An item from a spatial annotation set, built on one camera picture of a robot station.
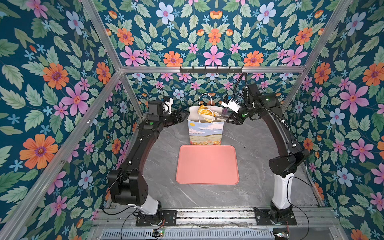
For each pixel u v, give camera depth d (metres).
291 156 0.49
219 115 0.82
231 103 0.68
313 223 0.74
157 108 0.61
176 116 0.70
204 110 0.82
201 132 0.88
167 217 0.74
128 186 0.42
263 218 0.73
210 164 0.91
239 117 0.68
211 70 0.93
